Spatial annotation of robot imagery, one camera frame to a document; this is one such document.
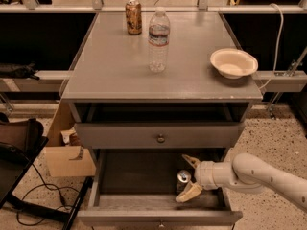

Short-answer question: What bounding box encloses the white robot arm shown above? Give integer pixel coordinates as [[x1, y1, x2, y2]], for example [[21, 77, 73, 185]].
[[176, 153, 307, 212]]

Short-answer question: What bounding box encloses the white paper bowl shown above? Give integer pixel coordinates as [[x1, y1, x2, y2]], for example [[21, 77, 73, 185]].
[[210, 48, 258, 79]]

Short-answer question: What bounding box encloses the open grey middle drawer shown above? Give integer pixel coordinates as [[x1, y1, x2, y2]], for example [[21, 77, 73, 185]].
[[78, 149, 243, 227]]

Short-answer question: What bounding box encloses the grey drawer cabinet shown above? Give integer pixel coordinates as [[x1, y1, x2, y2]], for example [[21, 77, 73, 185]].
[[61, 11, 264, 230]]

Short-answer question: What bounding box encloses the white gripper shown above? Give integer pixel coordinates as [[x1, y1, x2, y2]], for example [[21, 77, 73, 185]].
[[176, 154, 223, 203]]

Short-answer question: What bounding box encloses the grey top drawer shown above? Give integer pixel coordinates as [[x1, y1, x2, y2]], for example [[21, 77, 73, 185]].
[[74, 122, 245, 149]]

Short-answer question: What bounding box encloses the black floor cable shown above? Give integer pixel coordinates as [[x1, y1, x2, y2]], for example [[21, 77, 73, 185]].
[[15, 163, 81, 227]]

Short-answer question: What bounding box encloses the cardboard box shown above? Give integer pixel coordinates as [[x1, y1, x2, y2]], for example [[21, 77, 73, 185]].
[[45, 102, 96, 177]]

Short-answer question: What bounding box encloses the white hanging cable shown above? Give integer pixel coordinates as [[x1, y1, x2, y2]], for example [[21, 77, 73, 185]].
[[258, 2, 285, 90]]

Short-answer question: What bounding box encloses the brown gold soda can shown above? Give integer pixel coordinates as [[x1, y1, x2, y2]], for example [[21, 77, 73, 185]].
[[126, 0, 142, 35]]

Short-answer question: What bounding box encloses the clear plastic water bottle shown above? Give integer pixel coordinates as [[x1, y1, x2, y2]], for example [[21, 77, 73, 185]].
[[148, 7, 170, 73]]

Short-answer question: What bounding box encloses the silver redbull can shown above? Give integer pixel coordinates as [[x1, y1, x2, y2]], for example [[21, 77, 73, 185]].
[[176, 170, 192, 195]]

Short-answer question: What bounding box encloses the brown bag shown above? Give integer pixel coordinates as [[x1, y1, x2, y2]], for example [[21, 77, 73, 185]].
[[0, 112, 44, 154]]

